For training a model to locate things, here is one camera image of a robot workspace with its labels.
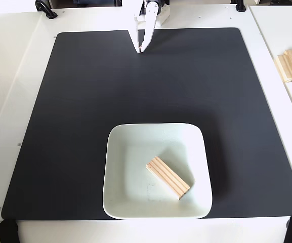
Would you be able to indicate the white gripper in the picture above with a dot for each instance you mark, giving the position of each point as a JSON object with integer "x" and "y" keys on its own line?
{"x": 149, "y": 25}

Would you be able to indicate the black mat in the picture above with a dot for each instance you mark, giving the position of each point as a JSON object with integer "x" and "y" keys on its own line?
{"x": 72, "y": 114}

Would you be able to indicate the grooved wooden block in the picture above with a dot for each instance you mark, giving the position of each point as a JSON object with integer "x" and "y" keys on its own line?
{"x": 167, "y": 177}

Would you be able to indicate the white square plate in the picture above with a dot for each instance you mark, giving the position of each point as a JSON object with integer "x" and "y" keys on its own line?
{"x": 130, "y": 177}

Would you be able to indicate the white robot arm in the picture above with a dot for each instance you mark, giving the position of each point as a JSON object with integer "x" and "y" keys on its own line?
{"x": 164, "y": 14}

